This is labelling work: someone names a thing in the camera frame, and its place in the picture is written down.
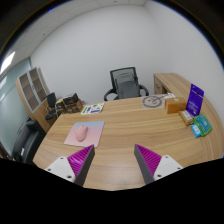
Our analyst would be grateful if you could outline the black mesh office chair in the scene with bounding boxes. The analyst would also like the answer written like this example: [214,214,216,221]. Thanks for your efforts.
[104,67,149,101]

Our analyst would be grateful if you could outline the coiled grey cable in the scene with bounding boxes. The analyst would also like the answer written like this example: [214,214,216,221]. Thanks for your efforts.
[141,95,167,109]

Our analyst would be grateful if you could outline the small tan box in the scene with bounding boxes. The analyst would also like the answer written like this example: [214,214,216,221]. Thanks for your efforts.
[179,110,194,126]

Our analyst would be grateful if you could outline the brown cardboard box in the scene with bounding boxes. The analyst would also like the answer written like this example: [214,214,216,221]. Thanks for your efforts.
[165,97,186,114]

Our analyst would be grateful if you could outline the green packet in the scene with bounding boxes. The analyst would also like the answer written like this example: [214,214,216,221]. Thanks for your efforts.
[193,114,212,136]

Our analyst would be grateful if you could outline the blue small packet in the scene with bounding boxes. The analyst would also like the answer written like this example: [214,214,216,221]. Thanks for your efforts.
[191,124,201,138]

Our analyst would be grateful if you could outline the black visitor chair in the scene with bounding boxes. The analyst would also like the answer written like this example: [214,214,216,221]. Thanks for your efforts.
[45,92,58,121]

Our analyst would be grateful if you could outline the pink blue mouse pad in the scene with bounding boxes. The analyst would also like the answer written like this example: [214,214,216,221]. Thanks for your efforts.
[64,121,104,147]

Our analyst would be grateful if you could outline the black leather sofa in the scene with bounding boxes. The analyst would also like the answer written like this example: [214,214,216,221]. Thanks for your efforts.
[12,120,46,165]

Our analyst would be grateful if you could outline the pink computer mouse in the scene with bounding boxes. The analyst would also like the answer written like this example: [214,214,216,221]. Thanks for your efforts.
[75,125,88,142]

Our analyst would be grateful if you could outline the stacked boxes on side table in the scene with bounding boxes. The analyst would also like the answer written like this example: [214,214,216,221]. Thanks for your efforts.
[56,93,83,113]

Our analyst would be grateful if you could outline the wooden glass-door cabinet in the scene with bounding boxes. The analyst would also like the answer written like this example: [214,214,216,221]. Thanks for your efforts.
[16,68,50,132]

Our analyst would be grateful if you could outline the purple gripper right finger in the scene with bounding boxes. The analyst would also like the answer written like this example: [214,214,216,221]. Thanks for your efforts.
[134,144,182,184]

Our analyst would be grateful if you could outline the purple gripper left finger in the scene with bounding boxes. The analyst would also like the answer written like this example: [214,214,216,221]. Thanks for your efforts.
[46,145,95,186]

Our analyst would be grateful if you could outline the white green leaflet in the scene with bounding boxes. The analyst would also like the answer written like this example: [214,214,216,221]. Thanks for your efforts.
[81,103,104,115]

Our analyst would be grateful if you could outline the wooden side desk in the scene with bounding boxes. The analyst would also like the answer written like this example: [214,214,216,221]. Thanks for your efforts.
[153,73,191,99]

